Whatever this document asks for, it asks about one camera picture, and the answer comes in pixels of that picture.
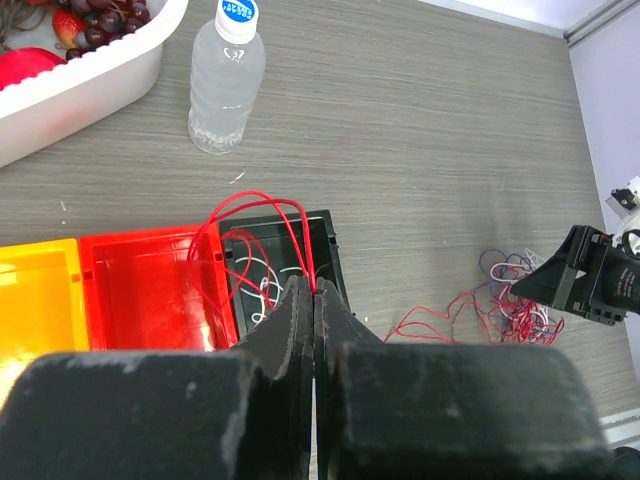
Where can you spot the red apple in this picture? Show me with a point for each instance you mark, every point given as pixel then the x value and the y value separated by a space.
pixel 20 64

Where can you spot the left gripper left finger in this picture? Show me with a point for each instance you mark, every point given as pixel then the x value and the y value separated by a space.
pixel 276 443

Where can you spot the white plastic basket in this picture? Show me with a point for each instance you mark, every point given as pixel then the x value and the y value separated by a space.
pixel 44 109

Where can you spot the red grape bunch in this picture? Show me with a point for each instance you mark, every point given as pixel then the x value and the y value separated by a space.
pixel 82 26

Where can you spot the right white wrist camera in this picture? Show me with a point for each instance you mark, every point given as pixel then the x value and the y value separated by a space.
pixel 625 204

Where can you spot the black plastic bin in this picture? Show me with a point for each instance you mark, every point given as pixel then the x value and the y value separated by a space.
pixel 262 252

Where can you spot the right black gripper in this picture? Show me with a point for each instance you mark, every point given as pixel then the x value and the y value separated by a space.
pixel 598 280

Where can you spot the clear water bottle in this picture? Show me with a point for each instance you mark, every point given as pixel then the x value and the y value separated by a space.
pixel 227 69

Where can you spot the red plastic bin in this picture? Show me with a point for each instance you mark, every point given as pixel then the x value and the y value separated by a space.
pixel 157 289

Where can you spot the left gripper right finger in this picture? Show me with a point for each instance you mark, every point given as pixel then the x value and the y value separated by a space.
pixel 334 325

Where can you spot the yellow plastic bin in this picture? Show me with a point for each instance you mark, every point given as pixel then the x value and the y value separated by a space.
pixel 42 305

